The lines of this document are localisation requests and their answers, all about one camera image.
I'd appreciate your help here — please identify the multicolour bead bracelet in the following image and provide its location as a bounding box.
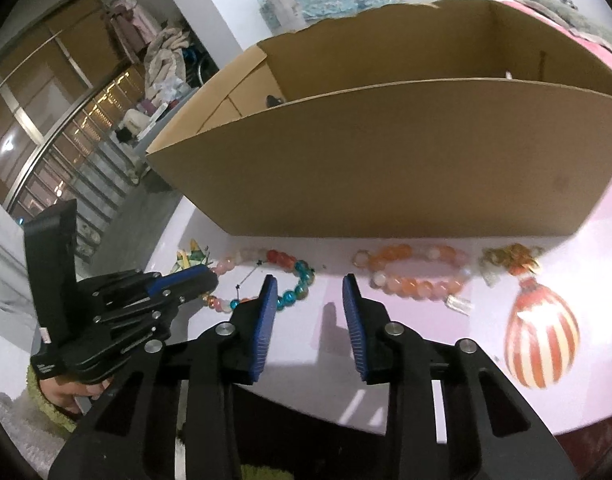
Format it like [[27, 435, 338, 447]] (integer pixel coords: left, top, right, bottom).
[[206, 247, 317, 313]]

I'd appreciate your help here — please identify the person's left forearm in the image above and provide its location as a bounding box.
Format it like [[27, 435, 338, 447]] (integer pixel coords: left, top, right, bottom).
[[26, 362, 86, 433]]

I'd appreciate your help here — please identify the hanging pink garment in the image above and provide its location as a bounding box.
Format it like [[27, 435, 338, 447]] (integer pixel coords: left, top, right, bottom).
[[106, 0, 159, 53]]

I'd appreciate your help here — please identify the thin black chain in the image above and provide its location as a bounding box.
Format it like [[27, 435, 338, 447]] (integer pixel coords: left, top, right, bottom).
[[233, 259, 267, 293]]

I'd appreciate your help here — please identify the orange pink bead bracelet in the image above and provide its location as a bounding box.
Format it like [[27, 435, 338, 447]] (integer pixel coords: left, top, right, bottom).
[[352, 244, 473, 303]]

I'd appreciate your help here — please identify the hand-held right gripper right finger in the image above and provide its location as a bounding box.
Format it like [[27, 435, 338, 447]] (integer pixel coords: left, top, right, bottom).
[[342, 273, 579, 480]]

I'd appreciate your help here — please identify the colourful folded paper piece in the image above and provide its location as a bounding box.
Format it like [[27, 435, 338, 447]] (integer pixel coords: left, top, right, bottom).
[[173, 240, 214, 273]]

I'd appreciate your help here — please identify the person's left hand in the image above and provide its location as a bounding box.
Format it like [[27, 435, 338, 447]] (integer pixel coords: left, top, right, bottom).
[[38, 375, 111, 416]]

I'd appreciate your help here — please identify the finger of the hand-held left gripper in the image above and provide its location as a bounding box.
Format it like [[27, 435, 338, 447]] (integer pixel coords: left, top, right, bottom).
[[93, 301, 181, 356], [80, 266, 220, 307]]

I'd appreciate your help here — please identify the brown cardboard box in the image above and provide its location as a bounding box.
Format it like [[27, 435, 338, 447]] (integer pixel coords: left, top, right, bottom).
[[146, 0, 612, 238]]

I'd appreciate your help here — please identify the gold charm jewelry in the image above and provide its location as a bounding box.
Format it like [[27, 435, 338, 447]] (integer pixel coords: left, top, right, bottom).
[[480, 243, 546, 286]]

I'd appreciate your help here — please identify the small clear tag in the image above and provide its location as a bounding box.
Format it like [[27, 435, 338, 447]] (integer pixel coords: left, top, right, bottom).
[[443, 295, 473, 316]]

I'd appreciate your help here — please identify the grey fuzzy blanket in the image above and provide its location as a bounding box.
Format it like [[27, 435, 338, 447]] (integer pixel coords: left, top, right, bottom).
[[523, 0, 612, 51]]

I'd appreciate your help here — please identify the white bag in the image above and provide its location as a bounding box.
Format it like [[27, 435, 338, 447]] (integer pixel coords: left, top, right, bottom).
[[120, 107, 146, 136]]

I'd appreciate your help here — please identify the metal railing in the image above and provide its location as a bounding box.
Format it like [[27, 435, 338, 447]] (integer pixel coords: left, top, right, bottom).
[[0, 67, 151, 261]]

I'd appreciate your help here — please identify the pile of light clothes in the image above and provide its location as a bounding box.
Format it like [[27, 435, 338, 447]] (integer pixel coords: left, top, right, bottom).
[[143, 22, 207, 106]]

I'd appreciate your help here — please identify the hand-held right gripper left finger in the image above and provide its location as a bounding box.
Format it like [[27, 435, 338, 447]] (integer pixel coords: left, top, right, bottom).
[[48, 274, 279, 480]]

